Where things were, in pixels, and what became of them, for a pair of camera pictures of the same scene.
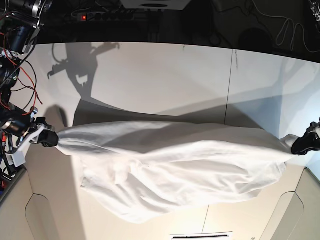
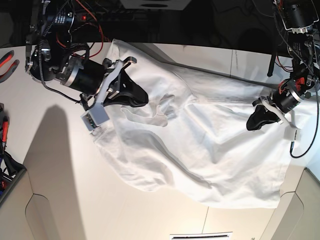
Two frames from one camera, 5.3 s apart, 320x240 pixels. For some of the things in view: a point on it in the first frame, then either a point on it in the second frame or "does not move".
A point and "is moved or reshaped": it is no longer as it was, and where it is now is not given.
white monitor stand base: x=156 y=5 does not move
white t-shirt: x=144 y=170 is moved or reshaped
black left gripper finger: x=48 y=138 to x=124 y=91
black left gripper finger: x=42 y=120 to x=108 y=62
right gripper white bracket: x=310 y=142 to x=260 y=116
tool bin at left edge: x=10 y=176 does not move
